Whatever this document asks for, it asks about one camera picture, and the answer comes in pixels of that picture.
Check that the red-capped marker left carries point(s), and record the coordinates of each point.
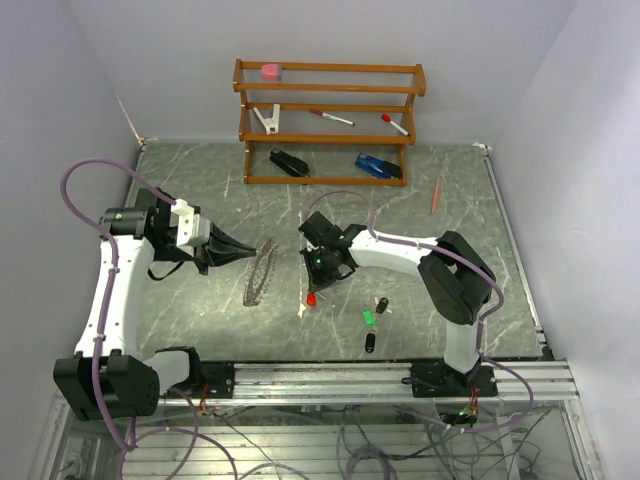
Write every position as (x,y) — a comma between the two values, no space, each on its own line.
(331,117)

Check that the wooden three-tier shelf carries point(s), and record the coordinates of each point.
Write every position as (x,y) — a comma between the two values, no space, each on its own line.
(358,92)

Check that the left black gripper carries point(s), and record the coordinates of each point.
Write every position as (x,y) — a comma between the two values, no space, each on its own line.
(218,249)

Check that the black key tag upper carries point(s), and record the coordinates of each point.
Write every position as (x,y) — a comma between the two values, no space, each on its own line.
(382,305)

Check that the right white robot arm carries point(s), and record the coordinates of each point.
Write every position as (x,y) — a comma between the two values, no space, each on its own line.
(457,280)

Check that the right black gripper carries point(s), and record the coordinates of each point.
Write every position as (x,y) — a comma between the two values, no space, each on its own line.
(317,280)

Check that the pink eraser block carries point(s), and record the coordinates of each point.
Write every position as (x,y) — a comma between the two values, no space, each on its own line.
(271,72)

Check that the blue stapler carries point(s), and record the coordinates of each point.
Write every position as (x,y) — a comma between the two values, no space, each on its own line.
(378,168)

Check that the red-capped marker right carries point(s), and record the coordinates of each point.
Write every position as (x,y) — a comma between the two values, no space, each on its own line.
(388,119)

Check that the metal disc with keyrings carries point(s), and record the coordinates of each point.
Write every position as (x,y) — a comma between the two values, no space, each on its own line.
(260,273)

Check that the black stapler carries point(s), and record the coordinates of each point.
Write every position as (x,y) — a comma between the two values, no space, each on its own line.
(291,165)

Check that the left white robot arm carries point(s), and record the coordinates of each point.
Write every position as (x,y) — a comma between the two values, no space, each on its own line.
(144,234)

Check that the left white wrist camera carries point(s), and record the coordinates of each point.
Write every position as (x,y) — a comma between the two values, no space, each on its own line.
(193,230)

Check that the green key tag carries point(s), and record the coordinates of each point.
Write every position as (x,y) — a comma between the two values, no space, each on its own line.
(369,319)

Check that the red-capped marker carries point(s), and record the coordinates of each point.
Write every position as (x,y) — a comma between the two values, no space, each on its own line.
(331,117)
(388,119)

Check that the white plastic clip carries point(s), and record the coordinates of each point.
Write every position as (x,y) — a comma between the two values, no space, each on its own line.
(270,124)

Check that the orange pencil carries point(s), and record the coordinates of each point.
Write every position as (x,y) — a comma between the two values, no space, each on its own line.
(436,196)

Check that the aluminium mounting rail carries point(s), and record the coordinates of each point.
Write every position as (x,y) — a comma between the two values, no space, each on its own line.
(371,382)

